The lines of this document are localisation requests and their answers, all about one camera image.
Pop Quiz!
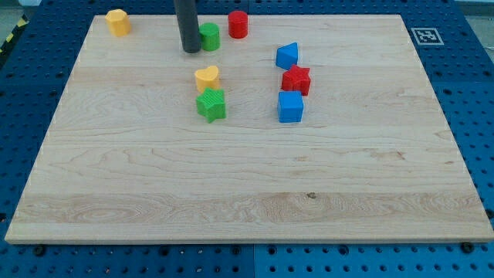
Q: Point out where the green cylinder block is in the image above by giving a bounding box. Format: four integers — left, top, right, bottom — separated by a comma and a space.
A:
199, 22, 221, 51

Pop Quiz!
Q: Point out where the blue triangle block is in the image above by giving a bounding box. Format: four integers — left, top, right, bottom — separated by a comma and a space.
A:
275, 42, 299, 70

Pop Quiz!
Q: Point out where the green star block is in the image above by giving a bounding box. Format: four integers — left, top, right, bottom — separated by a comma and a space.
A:
196, 87, 226, 123

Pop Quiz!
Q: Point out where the blue cube block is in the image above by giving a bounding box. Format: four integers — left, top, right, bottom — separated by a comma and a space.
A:
277, 91, 304, 123

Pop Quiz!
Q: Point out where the yellow heart block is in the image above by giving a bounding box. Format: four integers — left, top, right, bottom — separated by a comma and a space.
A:
195, 66, 221, 93

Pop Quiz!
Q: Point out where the red star block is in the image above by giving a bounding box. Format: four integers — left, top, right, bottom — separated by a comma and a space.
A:
281, 64, 311, 97

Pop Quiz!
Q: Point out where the red cylinder block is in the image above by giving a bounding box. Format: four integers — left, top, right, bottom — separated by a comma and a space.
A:
228, 11, 249, 39

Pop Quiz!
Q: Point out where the light wooden board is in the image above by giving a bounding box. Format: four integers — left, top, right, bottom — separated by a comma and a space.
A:
5, 15, 493, 245

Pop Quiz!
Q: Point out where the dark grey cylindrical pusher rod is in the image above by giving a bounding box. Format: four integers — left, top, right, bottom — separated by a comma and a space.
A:
174, 0, 201, 53

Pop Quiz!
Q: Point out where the yellow hexagon block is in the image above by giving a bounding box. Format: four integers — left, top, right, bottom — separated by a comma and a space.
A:
105, 8, 131, 37

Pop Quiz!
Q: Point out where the white fiducial marker tag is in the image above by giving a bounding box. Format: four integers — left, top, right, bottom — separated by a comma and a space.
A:
411, 27, 444, 46

